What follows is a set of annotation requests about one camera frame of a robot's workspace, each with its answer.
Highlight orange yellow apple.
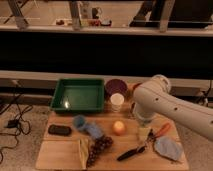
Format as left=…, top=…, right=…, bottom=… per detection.
left=113, top=121, right=126, bottom=136

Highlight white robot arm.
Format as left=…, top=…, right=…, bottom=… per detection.
left=133, top=75, right=213, bottom=141

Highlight blue grey cloth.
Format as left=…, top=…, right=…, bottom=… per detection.
left=154, top=136, right=183, bottom=161

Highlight wooden board table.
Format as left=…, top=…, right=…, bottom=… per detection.
left=35, top=82, right=190, bottom=171

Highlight dark grape bunch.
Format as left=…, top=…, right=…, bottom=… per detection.
left=86, top=136, right=113, bottom=167

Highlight white cup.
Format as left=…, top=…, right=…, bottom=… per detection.
left=110, top=93, right=125, bottom=112

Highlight red brown bowl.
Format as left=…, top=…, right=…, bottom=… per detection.
left=132, top=83, right=142, bottom=91

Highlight purple bowl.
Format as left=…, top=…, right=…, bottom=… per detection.
left=105, top=79, right=127, bottom=96

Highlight blue crumpled cloth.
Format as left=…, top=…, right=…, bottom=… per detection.
left=72, top=115, right=103, bottom=139

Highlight green plastic tray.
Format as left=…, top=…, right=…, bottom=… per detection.
left=50, top=78, right=104, bottom=113

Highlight orange handled tool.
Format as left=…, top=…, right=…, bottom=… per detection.
left=147, top=123, right=171, bottom=141

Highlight black handled knife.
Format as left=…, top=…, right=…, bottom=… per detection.
left=117, top=146, right=146, bottom=161

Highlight black floor cables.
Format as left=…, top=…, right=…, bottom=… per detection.
left=0, top=85, right=34, bottom=164

